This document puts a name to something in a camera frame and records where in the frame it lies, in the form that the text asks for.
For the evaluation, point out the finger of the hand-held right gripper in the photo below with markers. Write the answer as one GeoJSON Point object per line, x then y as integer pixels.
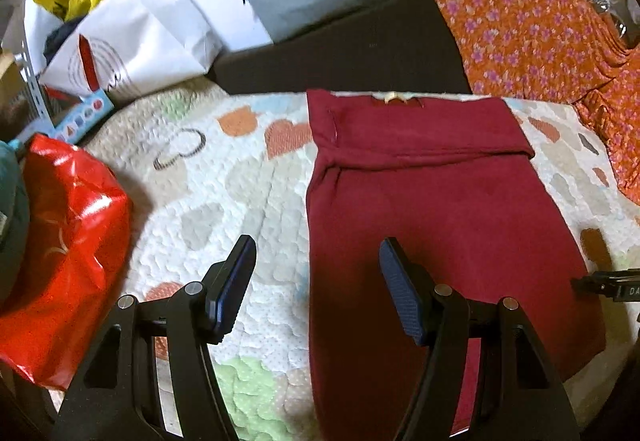
{"type": "Point", "coordinates": [600, 285]}

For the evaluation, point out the white metal rack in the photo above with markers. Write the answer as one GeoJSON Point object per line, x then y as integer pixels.
{"type": "Point", "coordinates": [25, 71]}

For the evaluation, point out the dark red small garment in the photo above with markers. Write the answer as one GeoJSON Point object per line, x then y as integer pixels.
{"type": "Point", "coordinates": [430, 221]}

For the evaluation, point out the heart-print quilted mat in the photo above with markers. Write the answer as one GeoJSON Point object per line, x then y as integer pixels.
{"type": "Point", "coordinates": [240, 181]}

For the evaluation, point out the shiny red bag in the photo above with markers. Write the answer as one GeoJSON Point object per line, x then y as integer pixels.
{"type": "Point", "coordinates": [65, 261]}

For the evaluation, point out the teal cloth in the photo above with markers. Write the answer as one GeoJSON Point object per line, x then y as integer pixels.
{"type": "Point", "coordinates": [11, 221]}

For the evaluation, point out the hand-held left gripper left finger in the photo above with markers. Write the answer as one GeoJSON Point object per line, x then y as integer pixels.
{"type": "Point", "coordinates": [235, 278]}

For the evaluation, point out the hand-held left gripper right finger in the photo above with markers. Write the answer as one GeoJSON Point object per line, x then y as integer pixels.
{"type": "Point", "coordinates": [400, 283]}

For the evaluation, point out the white paper bag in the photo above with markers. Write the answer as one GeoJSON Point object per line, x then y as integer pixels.
{"type": "Point", "coordinates": [145, 41]}

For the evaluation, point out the blue printed box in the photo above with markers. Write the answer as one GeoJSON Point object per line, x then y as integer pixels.
{"type": "Point", "coordinates": [82, 117]}

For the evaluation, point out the orange floral cloth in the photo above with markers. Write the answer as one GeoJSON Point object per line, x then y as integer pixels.
{"type": "Point", "coordinates": [540, 36]}

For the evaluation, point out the dark brown cushion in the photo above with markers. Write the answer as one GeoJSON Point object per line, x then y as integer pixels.
{"type": "Point", "coordinates": [360, 56]}

